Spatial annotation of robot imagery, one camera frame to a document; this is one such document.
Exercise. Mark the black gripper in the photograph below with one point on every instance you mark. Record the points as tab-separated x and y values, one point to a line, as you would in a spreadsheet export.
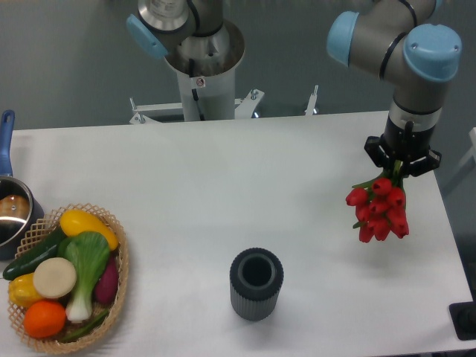
406	138

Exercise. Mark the red tulip bouquet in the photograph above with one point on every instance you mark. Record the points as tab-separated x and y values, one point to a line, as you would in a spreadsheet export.
380	206

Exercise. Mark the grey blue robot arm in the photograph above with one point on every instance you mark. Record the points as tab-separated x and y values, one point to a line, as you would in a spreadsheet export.
395	42

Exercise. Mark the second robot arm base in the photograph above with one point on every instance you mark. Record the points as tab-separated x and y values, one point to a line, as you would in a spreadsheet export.
192	36

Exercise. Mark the black device at edge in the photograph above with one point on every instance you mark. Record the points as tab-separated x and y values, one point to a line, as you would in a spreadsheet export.
463	319

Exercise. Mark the dark grey ribbed vase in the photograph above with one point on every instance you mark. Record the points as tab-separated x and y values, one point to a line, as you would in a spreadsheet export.
256	277

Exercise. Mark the white metal robot stand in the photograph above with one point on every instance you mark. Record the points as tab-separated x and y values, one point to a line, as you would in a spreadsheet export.
212	98

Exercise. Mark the purple sweet potato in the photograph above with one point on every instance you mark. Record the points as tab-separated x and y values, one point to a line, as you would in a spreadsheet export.
107	286

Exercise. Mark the green bok choy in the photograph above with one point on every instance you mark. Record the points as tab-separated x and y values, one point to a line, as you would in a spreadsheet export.
89	253

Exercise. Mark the yellow squash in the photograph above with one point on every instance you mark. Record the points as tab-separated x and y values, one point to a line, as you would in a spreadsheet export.
74	222

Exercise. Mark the green chili pepper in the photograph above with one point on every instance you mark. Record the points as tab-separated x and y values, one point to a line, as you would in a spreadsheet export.
86	329

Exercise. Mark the dark green cucumber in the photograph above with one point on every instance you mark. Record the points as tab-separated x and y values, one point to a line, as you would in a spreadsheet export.
31	259

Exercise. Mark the beige round disc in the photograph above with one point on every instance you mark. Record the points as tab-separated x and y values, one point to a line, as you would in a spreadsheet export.
54	278

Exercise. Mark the orange fruit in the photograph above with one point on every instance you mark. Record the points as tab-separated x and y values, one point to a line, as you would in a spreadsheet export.
44	319

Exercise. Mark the yellow bell pepper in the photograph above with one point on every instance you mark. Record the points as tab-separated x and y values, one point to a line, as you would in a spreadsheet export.
22	291

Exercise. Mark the blue handled saucepan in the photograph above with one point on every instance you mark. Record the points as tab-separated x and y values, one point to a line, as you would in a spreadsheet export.
19	208

